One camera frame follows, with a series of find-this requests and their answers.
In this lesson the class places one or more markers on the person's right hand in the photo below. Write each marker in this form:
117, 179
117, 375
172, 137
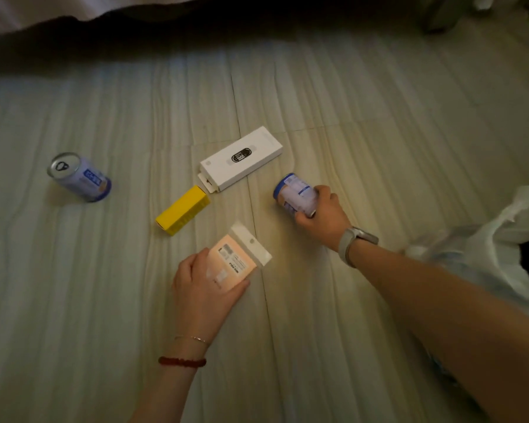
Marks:
328, 220

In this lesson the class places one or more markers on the person's left hand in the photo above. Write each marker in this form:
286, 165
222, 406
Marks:
198, 303

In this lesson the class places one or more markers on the person's left thumb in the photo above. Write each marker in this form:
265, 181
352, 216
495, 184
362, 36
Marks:
234, 294

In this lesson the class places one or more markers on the person's right thumb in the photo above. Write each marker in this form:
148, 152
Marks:
305, 219

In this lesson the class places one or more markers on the blue and white drink can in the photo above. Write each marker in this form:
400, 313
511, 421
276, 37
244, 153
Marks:
80, 177
293, 194

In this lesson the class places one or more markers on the orange packet with clear tab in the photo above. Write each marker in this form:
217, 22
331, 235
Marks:
231, 259

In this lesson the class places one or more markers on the person's right forearm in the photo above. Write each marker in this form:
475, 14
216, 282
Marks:
445, 321

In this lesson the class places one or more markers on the person's left forearm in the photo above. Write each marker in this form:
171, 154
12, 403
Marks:
172, 387

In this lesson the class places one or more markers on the grey wristwatch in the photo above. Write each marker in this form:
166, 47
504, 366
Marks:
350, 242

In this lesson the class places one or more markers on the long white cardboard box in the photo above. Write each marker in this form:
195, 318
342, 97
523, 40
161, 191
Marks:
242, 158

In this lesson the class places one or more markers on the yellow cardboard box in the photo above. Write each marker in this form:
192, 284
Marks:
183, 210

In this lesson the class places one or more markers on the white plastic bag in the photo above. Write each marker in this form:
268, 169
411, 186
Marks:
489, 242

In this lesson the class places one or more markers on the white bed sheet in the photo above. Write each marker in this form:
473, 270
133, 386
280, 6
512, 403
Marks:
48, 8

